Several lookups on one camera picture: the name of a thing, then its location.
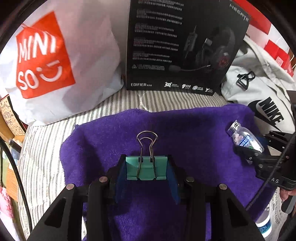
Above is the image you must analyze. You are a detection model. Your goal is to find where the small red paper bag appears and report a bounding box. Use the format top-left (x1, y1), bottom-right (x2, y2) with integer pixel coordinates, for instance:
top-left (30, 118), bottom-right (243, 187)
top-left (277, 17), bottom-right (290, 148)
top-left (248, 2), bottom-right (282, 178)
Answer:
top-left (264, 40), bottom-right (294, 77)

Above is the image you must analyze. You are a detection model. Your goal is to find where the red paper gift bag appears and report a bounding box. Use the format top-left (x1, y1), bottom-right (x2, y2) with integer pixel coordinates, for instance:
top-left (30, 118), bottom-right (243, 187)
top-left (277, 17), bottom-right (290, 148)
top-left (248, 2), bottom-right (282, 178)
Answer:
top-left (236, 0), bottom-right (271, 35)

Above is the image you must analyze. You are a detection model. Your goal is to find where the wooden bedside table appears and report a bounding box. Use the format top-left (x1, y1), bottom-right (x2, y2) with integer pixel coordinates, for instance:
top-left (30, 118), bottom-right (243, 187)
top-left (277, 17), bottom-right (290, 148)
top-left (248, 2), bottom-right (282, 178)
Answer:
top-left (0, 135), bottom-right (26, 202)

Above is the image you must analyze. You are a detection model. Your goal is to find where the grey Nike bag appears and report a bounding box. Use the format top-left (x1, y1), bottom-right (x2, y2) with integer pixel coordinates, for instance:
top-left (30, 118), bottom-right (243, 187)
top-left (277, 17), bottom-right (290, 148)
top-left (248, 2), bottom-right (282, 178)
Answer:
top-left (221, 37), bottom-right (295, 133)

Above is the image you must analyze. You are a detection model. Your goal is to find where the brown patterned book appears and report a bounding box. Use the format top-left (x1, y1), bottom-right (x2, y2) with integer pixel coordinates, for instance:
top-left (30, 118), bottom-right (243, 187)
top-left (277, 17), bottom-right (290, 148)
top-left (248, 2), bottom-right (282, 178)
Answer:
top-left (1, 95), bottom-right (26, 136)

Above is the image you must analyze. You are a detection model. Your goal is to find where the black headset box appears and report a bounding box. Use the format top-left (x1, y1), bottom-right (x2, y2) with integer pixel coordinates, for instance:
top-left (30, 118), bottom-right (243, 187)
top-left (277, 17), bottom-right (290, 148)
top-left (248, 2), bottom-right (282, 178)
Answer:
top-left (126, 0), bottom-right (249, 95)

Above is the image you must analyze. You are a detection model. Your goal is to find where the teal binder clip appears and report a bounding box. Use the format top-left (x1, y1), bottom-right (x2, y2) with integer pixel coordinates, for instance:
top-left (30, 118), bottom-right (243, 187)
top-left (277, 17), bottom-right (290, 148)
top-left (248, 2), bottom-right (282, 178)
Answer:
top-left (125, 131), bottom-right (168, 181)

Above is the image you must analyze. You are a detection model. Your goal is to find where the white blue-label bottle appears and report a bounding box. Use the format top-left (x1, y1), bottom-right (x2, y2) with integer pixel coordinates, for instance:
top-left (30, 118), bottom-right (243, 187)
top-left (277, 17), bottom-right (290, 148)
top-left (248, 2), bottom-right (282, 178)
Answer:
top-left (255, 209), bottom-right (272, 238)

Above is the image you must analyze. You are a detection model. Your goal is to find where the newspaper sheet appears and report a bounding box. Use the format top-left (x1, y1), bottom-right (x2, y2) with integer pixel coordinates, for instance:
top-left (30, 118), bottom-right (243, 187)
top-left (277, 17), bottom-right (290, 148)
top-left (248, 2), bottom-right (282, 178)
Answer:
top-left (264, 188), bottom-right (287, 240)

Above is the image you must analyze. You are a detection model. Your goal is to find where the white Miniso shopping bag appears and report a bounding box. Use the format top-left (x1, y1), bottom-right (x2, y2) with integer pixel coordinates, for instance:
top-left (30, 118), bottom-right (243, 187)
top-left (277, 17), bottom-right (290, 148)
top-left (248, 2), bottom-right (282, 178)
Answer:
top-left (1, 1), bottom-right (130, 126)

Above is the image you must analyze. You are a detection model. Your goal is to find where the purple fleece towel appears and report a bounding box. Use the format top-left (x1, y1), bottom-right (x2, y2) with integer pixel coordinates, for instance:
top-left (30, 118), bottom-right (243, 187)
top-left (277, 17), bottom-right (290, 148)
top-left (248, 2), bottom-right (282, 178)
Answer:
top-left (60, 104), bottom-right (262, 240)

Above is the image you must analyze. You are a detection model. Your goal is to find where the clear plastic bottle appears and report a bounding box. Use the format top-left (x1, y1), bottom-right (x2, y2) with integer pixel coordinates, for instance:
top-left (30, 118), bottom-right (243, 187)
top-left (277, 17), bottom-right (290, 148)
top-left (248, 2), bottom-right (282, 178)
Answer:
top-left (227, 120), bottom-right (264, 153)

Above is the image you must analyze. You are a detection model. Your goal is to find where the person's right hand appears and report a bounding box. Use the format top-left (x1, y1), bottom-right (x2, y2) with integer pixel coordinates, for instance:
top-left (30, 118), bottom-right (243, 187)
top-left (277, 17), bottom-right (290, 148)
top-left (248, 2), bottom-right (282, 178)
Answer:
top-left (280, 189), bottom-right (296, 201)

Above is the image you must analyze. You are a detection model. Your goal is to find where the striped mattress cover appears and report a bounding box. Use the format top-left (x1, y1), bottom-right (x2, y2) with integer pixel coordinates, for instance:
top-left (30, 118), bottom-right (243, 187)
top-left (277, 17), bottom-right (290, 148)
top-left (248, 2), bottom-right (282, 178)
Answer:
top-left (17, 87), bottom-right (232, 241)

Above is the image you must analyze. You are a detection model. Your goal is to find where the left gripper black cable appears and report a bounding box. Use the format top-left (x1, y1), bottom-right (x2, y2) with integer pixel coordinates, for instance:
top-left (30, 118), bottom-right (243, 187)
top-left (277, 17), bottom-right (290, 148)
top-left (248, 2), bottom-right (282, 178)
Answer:
top-left (0, 136), bottom-right (33, 235)

